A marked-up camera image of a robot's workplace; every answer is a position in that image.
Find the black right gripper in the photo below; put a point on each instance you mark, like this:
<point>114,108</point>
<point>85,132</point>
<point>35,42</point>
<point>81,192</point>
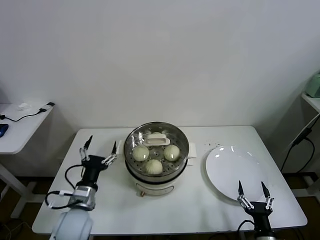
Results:
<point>261,212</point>

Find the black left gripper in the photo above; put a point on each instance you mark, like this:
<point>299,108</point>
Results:
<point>92,165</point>

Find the white steamed baozi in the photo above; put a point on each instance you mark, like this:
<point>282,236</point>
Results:
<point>153,167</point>
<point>141,153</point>
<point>171,153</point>
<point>157,134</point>

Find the glass pot lid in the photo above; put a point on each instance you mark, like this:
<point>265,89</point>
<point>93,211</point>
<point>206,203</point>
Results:
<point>155,140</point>

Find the steel steamer pot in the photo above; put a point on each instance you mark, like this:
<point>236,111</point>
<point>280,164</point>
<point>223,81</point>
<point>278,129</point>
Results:
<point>155,187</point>

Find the stainless steel steamer basket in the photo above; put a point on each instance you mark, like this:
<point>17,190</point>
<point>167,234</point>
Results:
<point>175,172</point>

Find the white round plate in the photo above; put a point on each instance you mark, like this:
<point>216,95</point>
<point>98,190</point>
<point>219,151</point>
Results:
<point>237,172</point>

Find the white side desk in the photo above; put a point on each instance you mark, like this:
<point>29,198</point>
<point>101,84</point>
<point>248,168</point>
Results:
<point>22,135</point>

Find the crumpled white tissue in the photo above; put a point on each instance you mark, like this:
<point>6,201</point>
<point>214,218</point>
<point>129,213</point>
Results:
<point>25,106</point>

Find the blue computer mouse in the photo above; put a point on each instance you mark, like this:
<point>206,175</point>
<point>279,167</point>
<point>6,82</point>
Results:
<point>3,129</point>

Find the pale green appliance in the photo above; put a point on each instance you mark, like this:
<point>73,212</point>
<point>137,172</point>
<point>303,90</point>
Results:
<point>315,85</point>

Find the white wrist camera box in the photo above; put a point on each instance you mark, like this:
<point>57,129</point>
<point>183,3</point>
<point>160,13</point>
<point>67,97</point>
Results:
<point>83,192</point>

